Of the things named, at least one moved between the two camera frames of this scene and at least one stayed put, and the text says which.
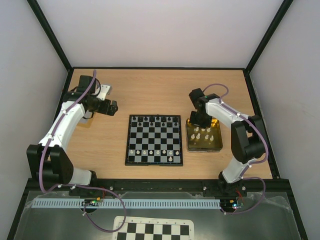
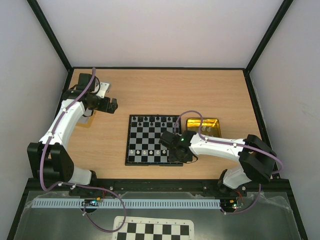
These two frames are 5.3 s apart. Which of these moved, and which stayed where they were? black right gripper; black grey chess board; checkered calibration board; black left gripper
Moved: black right gripper
Stayed: checkered calibration board; black grey chess board; black left gripper
